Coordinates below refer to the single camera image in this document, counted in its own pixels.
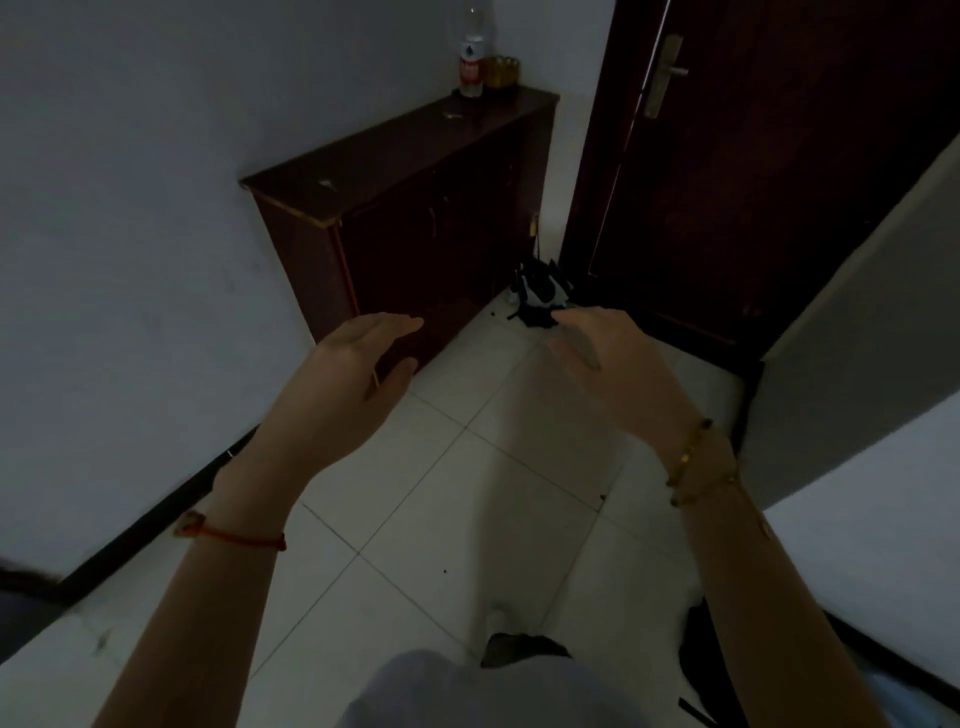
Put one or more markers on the person's dark shoe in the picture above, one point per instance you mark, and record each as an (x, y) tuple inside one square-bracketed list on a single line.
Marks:
[(521, 647)]

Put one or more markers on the dark brown door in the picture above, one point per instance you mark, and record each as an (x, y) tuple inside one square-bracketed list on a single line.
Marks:
[(750, 172)]

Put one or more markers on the black and white shoes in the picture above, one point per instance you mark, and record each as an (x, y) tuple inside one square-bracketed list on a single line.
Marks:
[(541, 292)]

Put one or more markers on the person's left hand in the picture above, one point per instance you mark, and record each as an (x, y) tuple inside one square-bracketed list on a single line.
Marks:
[(330, 405)]

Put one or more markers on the clear bottle with red label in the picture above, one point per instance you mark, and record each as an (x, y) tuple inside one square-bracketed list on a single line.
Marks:
[(472, 64)]

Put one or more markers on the person's right thumb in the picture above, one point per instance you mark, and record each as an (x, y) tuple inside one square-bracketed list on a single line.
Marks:
[(576, 354)]

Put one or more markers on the person's grey clothing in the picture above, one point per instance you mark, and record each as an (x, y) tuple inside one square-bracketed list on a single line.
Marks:
[(487, 694)]

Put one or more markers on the dark wooden cabinet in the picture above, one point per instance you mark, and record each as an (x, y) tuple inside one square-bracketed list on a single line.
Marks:
[(405, 202)]

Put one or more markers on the amber glass jar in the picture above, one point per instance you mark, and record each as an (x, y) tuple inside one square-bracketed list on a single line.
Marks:
[(502, 73)]

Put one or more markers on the person's right hand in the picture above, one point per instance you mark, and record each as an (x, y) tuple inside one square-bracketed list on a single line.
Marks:
[(634, 375)]

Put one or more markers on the person's left forearm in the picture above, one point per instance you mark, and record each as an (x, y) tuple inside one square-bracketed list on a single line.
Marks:
[(202, 615)]

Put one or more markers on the person's right forearm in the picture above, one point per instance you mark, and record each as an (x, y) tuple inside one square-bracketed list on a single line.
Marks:
[(765, 600)]

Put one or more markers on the person's left thumb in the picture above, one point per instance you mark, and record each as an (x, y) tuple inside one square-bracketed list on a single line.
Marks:
[(397, 376)]

